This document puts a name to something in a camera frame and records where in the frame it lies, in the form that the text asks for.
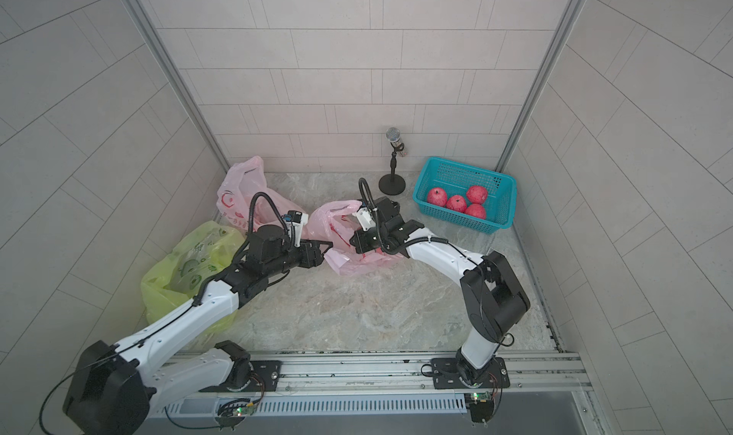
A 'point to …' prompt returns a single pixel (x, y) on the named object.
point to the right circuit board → (481, 406)
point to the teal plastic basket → (456, 178)
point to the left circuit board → (233, 416)
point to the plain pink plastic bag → (334, 221)
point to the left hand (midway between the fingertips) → (330, 242)
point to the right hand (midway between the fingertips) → (351, 241)
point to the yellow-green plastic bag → (174, 282)
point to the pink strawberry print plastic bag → (234, 196)
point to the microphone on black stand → (393, 184)
